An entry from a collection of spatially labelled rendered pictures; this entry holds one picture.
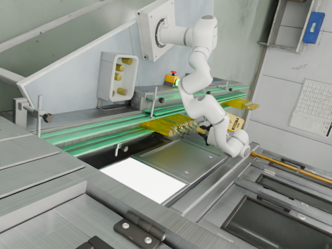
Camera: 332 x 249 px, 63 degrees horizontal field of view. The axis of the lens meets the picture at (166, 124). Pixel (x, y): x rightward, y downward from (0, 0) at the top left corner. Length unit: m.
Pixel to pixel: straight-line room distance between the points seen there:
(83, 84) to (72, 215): 0.96
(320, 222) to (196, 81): 0.81
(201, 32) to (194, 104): 0.33
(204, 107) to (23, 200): 0.90
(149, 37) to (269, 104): 6.02
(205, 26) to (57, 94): 0.71
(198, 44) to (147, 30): 0.31
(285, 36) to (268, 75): 0.96
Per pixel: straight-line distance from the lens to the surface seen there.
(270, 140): 7.42
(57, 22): 1.85
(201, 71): 1.16
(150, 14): 1.45
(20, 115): 1.02
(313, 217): 1.40
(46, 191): 0.40
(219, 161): 1.49
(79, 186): 0.42
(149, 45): 1.50
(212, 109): 1.17
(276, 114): 7.28
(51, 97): 1.20
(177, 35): 1.47
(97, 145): 1.18
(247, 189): 1.41
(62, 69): 1.21
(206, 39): 1.28
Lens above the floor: 1.69
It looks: 28 degrees down
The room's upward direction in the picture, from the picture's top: 111 degrees clockwise
